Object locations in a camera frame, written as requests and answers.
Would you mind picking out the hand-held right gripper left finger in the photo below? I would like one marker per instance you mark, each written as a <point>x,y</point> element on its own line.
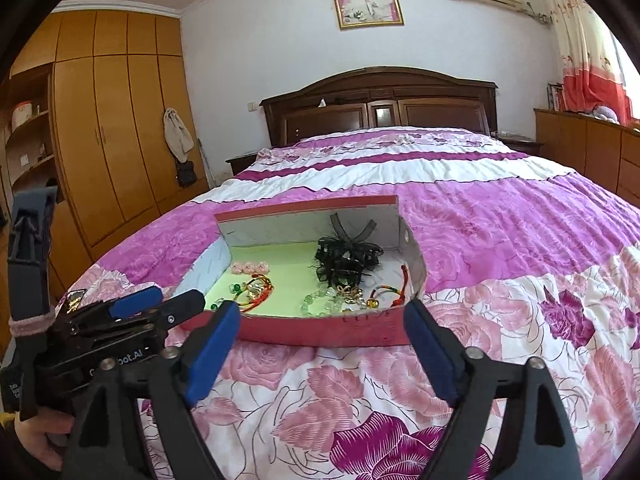
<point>210,355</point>

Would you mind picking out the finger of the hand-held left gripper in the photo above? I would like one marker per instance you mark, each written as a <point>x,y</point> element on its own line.
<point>135,302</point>
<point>185,305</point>

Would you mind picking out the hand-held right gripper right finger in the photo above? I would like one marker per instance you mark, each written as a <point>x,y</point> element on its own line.
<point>431,355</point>

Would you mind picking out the red cardboard box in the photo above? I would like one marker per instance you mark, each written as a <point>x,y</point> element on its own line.
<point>325,332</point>

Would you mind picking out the person's left hand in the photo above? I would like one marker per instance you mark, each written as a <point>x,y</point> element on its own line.
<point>35,437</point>

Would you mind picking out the pink fuzzy band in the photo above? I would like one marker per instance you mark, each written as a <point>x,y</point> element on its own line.
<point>30,325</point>

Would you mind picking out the pink pig hair clip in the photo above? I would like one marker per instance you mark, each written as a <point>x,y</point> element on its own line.
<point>249,267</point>

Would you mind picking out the black hanging bag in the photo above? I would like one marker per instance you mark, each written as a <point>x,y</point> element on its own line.
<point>185,174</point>

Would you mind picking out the black feather hair claw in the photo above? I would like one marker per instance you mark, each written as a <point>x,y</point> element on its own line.
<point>345,255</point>

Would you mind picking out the dark wooden nightstand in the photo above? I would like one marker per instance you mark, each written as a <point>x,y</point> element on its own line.
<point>242,162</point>
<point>520,144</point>

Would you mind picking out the wooden wardrobe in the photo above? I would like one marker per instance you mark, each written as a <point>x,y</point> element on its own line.
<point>110,135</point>

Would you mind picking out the beige hanging bag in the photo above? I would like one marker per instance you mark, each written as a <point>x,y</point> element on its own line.
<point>177,135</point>

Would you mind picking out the white jar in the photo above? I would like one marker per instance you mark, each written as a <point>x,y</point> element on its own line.
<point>23,113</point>

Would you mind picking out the wooden side cabinet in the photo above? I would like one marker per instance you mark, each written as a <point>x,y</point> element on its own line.
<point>580,145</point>

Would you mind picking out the dark wooden headboard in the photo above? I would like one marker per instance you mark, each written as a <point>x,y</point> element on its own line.
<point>380,100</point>

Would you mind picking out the red and white curtain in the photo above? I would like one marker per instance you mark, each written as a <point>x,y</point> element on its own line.
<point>585,50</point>

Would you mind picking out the gold framed wedding photo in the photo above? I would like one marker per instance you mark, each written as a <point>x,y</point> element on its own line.
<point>366,0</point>

